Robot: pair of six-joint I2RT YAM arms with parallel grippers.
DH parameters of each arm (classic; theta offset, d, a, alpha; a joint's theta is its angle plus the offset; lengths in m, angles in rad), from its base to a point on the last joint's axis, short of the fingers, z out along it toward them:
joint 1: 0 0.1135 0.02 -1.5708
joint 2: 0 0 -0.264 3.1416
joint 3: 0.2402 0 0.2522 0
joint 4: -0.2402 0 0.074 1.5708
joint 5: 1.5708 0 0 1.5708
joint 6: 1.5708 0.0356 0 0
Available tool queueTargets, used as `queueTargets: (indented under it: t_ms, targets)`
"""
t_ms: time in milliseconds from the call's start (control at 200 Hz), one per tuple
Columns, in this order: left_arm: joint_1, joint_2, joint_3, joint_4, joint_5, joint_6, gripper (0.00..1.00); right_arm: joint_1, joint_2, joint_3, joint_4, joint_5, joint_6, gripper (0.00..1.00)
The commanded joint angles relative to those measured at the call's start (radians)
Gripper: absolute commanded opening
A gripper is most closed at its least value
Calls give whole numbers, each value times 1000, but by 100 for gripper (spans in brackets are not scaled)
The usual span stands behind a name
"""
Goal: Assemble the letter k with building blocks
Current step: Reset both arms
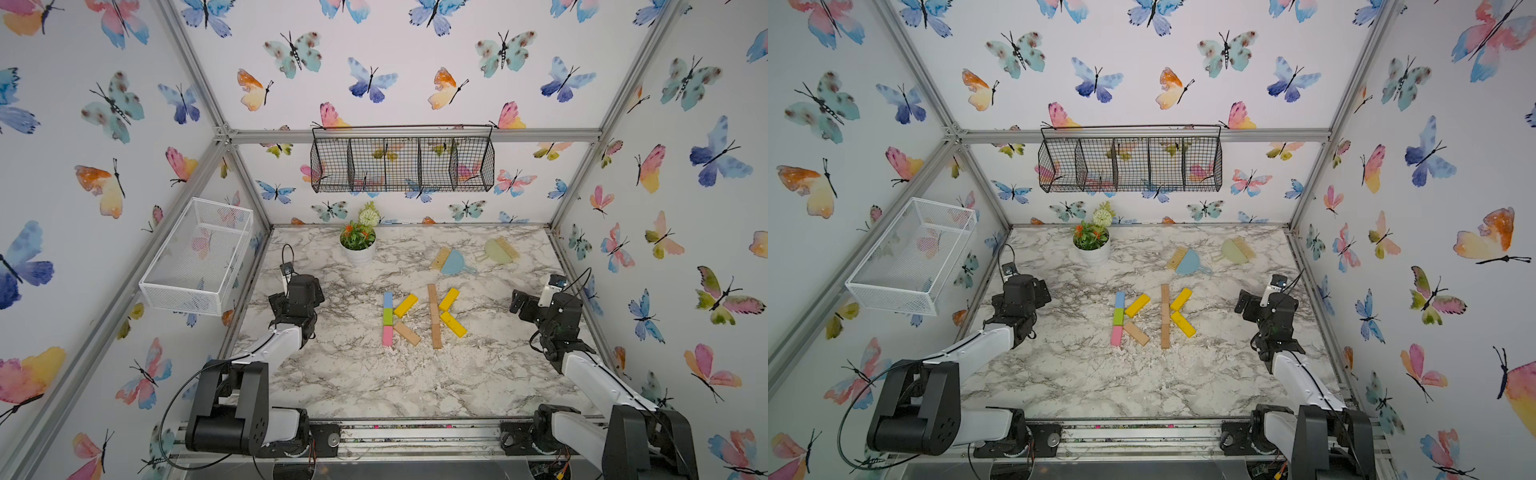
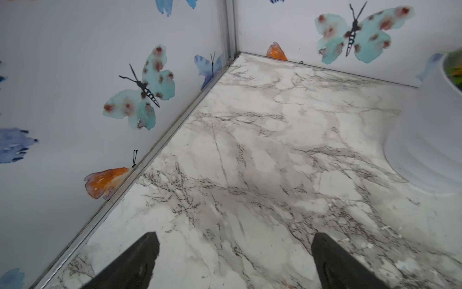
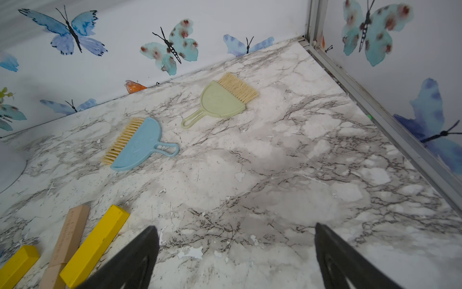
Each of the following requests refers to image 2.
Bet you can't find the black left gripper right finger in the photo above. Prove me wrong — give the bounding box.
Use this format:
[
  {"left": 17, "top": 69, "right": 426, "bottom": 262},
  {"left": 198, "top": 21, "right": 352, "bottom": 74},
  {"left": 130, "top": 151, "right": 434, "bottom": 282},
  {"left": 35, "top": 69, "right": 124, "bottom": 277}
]
[{"left": 311, "top": 232, "right": 389, "bottom": 289}]

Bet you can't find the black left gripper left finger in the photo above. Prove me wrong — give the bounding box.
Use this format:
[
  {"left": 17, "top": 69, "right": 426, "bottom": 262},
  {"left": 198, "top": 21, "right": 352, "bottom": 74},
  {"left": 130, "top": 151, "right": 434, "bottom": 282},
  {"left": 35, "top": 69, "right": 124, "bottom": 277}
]
[{"left": 82, "top": 232, "right": 160, "bottom": 289}]

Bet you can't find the white pot with plant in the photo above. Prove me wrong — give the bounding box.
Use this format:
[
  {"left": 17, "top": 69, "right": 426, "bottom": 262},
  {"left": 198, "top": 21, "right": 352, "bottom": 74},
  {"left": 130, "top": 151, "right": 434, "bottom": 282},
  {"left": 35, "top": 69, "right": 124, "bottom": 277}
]
[{"left": 385, "top": 54, "right": 462, "bottom": 194}]

